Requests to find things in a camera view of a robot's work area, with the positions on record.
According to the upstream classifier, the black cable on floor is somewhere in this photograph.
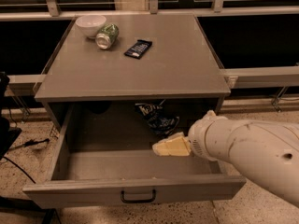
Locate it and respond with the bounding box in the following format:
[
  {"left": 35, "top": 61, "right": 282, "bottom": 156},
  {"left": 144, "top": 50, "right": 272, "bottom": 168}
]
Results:
[{"left": 0, "top": 137, "right": 50, "bottom": 185}]

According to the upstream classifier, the grey cabinet counter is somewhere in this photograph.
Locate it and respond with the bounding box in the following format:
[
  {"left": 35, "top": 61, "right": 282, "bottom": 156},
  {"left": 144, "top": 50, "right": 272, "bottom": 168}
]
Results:
[{"left": 36, "top": 15, "right": 230, "bottom": 105}]

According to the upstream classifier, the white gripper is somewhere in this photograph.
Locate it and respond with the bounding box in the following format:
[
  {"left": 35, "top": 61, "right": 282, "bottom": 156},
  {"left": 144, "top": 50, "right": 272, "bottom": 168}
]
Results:
[{"left": 152, "top": 110, "right": 233, "bottom": 161}]

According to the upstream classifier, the dark blue candy bar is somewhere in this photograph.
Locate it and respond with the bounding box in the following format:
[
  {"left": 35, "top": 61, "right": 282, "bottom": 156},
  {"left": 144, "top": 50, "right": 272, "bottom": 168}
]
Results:
[{"left": 124, "top": 39, "right": 152, "bottom": 59}]

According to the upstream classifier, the blue chip bag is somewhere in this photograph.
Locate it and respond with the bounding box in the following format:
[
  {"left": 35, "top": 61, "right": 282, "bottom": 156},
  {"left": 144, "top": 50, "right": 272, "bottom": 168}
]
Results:
[{"left": 135, "top": 103, "right": 179, "bottom": 137}]

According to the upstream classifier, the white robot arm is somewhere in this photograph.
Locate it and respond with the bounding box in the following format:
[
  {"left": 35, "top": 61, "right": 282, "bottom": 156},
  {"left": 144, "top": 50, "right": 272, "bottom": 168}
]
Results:
[{"left": 152, "top": 110, "right": 299, "bottom": 207}]

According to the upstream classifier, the white ceramic bowl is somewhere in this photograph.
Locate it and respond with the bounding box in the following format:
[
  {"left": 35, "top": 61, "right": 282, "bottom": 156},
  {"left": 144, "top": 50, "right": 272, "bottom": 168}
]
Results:
[{"left": 75, "top": 15, "right": 107, "bottom": 38}]

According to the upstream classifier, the open grey top drawer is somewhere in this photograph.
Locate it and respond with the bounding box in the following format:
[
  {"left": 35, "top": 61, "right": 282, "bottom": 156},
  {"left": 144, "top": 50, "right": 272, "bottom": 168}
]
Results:
[{"left": 23, "top": 103, "right": 246, "bottom": 209}]

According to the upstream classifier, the black drawer handle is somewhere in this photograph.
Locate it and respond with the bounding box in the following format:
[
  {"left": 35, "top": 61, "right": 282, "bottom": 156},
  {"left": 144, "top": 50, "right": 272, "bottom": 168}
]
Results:
[{"left": 121, "top": 189, "right": 156, "bottom": 204}]

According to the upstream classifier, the green soda can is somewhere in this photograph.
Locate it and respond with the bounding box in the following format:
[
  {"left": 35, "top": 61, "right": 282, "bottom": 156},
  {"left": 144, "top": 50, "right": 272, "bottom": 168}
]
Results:
[{"left": 95, "top": 23, "right": 119, "bottom": 49}]

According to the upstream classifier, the black equipment at left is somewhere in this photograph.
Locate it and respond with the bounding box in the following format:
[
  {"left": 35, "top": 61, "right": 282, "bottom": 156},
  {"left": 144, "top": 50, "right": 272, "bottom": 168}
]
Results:
[{"left": 0, "top": 72, "right": 21, "bottom": 158}]

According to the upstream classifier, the metal railing frame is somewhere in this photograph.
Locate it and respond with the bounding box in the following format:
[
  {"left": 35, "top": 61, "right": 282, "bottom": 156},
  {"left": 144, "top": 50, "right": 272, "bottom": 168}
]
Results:
[{"left": 0, "top": 0, "right": 299, "bottom": 114}]

